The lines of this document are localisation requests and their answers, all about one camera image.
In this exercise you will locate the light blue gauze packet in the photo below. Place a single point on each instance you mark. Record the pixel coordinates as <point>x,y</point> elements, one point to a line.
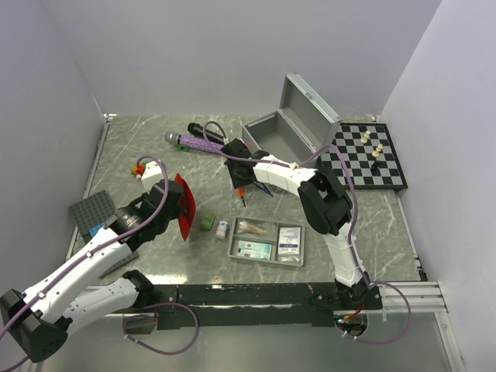
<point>254,250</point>

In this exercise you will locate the green toy brick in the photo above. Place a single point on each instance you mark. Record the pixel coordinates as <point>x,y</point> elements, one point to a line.
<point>182,148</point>

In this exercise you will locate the cream chess pawn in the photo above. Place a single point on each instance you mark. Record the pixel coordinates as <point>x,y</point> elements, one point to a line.
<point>377,152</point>

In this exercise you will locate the green medicine box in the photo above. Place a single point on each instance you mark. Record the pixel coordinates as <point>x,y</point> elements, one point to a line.
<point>207,221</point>

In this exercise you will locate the chess board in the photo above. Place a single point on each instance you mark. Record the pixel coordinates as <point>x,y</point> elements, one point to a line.
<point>359,159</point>

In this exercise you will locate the cotton swabs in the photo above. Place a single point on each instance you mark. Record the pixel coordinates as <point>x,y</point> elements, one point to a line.
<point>245,226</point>

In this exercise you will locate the blue plastic tweezers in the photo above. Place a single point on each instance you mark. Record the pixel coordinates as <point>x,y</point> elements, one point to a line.
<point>263,187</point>

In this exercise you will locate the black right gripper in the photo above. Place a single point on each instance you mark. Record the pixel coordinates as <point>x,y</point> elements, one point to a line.
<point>237,182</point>

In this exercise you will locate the grey metal storage box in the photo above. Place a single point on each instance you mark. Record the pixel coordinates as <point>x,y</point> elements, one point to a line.
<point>303,123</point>

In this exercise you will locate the grey plastic divided tray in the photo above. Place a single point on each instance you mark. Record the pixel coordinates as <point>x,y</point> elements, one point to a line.
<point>272,228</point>

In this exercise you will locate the white blue instruction packet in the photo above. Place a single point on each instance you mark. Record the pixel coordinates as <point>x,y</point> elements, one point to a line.
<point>289,245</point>

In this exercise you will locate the cream chess piece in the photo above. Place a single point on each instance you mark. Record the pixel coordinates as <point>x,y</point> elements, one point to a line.
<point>365,138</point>

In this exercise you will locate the toy brick car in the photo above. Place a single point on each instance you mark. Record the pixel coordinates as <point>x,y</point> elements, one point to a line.
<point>138,170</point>

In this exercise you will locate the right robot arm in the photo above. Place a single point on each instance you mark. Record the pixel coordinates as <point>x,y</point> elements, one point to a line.
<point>328,209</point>

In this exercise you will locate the grey brick baseplate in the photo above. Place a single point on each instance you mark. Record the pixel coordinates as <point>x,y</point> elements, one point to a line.
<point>90,212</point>

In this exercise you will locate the blue toy brick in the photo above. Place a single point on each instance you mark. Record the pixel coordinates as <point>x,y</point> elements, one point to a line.
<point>94,230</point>

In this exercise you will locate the aluminium frame rail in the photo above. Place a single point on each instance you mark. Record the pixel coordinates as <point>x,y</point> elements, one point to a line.
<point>422,296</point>

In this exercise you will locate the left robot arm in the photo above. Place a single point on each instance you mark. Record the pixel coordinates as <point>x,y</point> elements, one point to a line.
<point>41,318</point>

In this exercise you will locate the black microphone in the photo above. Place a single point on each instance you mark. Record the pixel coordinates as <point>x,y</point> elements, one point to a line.
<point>201,135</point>

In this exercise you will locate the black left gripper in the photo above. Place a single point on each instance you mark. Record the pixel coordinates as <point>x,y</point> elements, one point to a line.
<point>177,211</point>

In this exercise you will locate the orange handled scissors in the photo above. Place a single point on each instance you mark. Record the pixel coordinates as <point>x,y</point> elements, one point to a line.
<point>241,191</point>

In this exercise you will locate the red first aid pouch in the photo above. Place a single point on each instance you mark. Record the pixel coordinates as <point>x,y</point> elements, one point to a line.
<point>188,205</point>

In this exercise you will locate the black chess piece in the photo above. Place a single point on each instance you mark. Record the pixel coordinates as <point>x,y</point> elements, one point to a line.
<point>375,165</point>

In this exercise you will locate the black mounting base rail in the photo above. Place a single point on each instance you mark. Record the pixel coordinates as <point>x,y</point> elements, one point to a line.
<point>315,304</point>

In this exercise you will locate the purple glitter microphone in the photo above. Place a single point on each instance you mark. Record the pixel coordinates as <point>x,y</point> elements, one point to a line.
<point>192,142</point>

